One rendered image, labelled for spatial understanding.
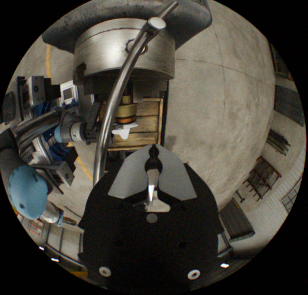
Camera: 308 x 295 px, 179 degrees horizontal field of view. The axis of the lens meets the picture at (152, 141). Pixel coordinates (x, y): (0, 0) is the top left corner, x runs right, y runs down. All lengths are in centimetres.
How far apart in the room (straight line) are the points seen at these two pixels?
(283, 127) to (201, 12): 652
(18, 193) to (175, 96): 162
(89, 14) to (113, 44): 14
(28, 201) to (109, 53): 31
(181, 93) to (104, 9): 146
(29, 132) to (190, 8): 55
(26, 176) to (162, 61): 35
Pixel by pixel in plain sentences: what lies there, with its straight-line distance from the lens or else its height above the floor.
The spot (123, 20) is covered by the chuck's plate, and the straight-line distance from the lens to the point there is 24.
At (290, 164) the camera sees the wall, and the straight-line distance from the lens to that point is 706.
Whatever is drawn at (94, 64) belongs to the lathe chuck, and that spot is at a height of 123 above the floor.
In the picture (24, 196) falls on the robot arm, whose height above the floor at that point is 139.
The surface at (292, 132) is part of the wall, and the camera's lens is 663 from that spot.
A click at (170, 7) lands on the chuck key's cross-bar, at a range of 20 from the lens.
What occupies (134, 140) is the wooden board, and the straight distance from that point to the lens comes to 60.
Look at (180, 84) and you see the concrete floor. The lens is 156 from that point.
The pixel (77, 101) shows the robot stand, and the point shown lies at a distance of 143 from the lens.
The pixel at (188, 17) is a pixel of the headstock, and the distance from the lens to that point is 30.
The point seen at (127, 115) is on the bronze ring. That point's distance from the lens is 31.
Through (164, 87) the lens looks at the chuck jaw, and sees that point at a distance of 33.
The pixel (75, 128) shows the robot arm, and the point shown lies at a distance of 40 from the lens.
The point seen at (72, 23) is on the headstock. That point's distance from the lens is 32.
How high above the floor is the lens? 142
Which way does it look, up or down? 59 degrees down
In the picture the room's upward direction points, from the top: 162 degrees clockwise
